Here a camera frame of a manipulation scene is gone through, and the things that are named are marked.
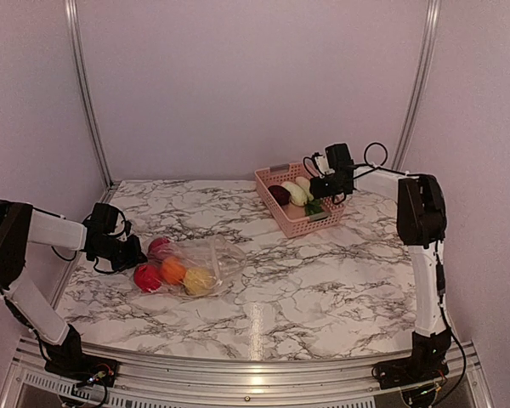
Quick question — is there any green fake leafy vegetable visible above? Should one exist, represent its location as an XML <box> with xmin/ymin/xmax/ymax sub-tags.
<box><xmin>304</xmin><ymin>200</ymin><xmax>324</xmax><ymax>217</ymax></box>

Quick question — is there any right aluminium frame post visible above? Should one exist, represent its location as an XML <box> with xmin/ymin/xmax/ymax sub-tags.
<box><xmin>391</xmin><ymin>0</ymin><xmax>442</xmax><ymax>170</ymax></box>

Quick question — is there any dark red fake fruit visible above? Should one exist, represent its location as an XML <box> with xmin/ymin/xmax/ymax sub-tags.
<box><xmin>147</xmin><ymin>237</ymin><xmax>171</xmax><ymax>260</ymax></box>

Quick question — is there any front aluminium rail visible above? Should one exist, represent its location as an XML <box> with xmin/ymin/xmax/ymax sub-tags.
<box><xmin>0</xmin><ymin>337</ymin><xmax>494</xmax><ymax>408</ymax></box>

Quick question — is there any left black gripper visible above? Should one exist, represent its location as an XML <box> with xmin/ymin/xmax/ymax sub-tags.
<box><xmin>94</xmin><ymin>234</ymin><xmax>146</xmax><ymax>272</ymax></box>

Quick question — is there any left aluminium frame post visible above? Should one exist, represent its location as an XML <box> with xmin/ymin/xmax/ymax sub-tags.
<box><xmin>65</xmin><ymin>0</ymin><xmax>114</xmax><ymax>190</ymax></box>

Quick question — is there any dark purple fake vegetable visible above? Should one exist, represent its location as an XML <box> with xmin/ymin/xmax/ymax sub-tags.
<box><xmin>268</xmin><ymin>184</ymin><xmax>291</xmax><ymax>207</ymax></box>

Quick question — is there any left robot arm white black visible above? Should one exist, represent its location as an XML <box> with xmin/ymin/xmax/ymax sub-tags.
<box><xmin>0</xmin><ymin>199</ymin><xmax>147</xmax><ymax>378</ymax></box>

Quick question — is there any yellow fake fruit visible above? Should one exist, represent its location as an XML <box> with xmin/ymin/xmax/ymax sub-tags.
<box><xmin>183</xmin><ymin>268</ymin><xmax>216</xmax><ymax>297</ymax></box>

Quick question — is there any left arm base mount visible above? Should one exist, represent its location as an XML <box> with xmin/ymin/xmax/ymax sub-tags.
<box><xmin>44</xmin><ymin>354</ymin><xmax>119</xmax><ymax>388</ymax></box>

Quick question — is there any aluminium frame post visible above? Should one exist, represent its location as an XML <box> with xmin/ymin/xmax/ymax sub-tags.
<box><xmin>391</xmin><ymin>0</ymin><xmax>442</xmax><ymax>170</ymax></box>
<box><xmin>65</xmin><ymin>0</ymin><xmax>114</xmax><ymax>190</ymax></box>

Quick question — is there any white fake cabbage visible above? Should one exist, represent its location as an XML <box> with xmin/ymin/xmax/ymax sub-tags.
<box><xmin>295</xmin><ymin>176</ymin><xmax>315</xmax><ymax>201</ymax></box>
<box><xmin>281</xmin><ymin>181</ymin><xmax>308</xmax><ymax>207</ymax></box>

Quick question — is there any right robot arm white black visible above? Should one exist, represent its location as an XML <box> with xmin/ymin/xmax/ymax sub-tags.
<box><xmin>303</xmin><ymin>144</ymin><xmax>452</xmax><ymax>388</ymax></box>

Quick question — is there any orange fake fruit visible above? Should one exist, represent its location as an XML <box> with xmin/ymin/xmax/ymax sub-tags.
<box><xmin>160</xmin><ymin>256</ymin><xmax>187</xmax><ymax>286</ymax></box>

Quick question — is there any red fake apple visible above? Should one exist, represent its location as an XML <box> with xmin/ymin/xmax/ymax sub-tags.
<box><xmin>133</xmin><ymin>263</ymin><xmax>162</xmax><ymax>293</ymax></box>

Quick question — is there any pink perforated plastic basket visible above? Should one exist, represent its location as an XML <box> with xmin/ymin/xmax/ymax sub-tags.
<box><xmin>254</xmin><ymin>163</ymin><xmax>345</xmax><ymax>238</ymax></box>

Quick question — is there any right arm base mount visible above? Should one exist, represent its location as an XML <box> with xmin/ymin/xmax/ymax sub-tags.
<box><xmin>371</xmin><ymin>357</ymin><xmax>449</xmax><ymax>389</ymax></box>

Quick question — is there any clear zip top bag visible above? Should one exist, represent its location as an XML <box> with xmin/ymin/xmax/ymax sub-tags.
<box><xmin>133</xmin><ymin>235</ymin><xmax>247</xmax><ymax>298</ymax></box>

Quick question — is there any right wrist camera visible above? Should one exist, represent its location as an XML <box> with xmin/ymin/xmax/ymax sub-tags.
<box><xmin>302</xmin><ymin>152</ymin><xmax>332</xmax><ymax>178</ymax></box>

